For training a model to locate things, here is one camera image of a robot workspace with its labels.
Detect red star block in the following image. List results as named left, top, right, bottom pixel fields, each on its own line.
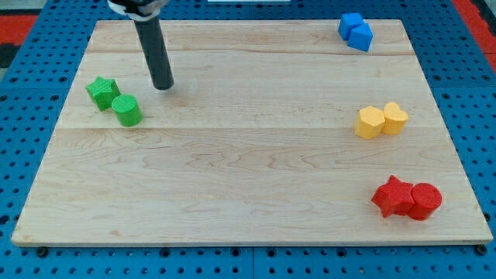
left=371, top=175, right=415, bottom=218

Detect blue cube block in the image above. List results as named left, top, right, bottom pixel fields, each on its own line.
left=338, top=12, right=364, bottom=41

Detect yellow heart block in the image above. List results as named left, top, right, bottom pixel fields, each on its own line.
left=382, top=102, right=409, bottom=135

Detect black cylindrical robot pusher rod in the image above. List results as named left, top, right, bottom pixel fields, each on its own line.
left=134, top=17, right=174, bottom=90

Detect blue pentagon block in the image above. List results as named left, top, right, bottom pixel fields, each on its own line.
left=347, top=23, right=374, bottom=52

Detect light wooden board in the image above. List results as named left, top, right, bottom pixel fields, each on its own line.
left=12, top=19, right=493, bottom=247

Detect green star block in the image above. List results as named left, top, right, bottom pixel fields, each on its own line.
left=85, top=76, right=120, bottom=111

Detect yellow hexagon block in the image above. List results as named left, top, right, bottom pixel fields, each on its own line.
left=354, top=106, right=385, bottom=140

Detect green cylinder block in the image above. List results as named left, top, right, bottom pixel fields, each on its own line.
left=112, top=95, right=143, bottom=127

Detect red cylinder block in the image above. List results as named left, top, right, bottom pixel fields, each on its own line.
left=407, top=183, right=443, bottom=221

